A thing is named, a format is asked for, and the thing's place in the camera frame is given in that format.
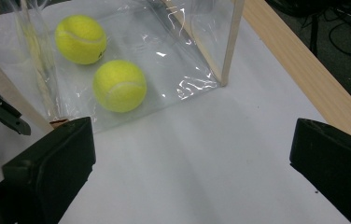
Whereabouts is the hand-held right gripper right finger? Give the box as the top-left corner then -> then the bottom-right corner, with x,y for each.
289,118 -> 351,224

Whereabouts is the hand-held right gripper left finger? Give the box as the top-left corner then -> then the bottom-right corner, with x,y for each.
0,116 -> 97,224

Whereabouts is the yellow tennis ball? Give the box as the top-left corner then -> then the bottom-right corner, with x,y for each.
92,59 -> 147,114
54,14 -> 108,65

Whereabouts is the transparent bag with beige trim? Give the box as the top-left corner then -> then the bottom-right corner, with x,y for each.
0,0 -> 246,134

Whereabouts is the wooden table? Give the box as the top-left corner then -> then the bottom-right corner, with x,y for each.
242,0 -> 351,147

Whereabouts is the tangle of floor cables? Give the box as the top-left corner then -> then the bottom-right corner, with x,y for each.
266,0 -> 351,58

